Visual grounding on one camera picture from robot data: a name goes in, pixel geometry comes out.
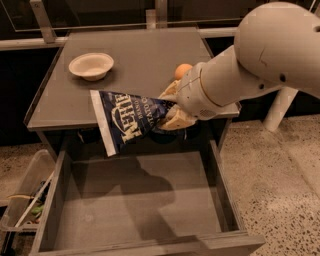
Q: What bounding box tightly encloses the open grey top drawer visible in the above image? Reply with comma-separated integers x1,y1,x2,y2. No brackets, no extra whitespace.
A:
30,142,265,256

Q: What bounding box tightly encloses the metal railing with glass panel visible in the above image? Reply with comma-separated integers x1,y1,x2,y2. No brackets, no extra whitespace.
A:
0,0,320,52

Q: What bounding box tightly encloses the grey cabinet with counter top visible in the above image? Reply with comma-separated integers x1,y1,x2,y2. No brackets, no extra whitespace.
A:
23,27,242,161

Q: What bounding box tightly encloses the white paper bowl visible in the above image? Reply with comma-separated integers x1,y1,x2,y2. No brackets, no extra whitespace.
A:
68,53,114,81

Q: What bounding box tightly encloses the clear plastic bin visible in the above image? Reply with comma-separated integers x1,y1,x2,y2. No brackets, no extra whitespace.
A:
0,149,55,232

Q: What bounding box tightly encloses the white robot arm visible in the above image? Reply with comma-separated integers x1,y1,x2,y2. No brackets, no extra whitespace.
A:
158,2,320,131

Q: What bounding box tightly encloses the white diagonal post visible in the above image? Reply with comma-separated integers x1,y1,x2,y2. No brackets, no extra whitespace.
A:
263,87,298,132

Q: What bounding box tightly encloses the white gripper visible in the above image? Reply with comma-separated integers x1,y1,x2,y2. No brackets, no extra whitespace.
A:
157,62,223,131

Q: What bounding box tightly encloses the blue Kettle chip bag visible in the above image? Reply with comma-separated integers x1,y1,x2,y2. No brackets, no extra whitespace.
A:
90,90,174,157

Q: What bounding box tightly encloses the orange fruit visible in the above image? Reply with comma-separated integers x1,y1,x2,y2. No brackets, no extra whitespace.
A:
174,64,192,80

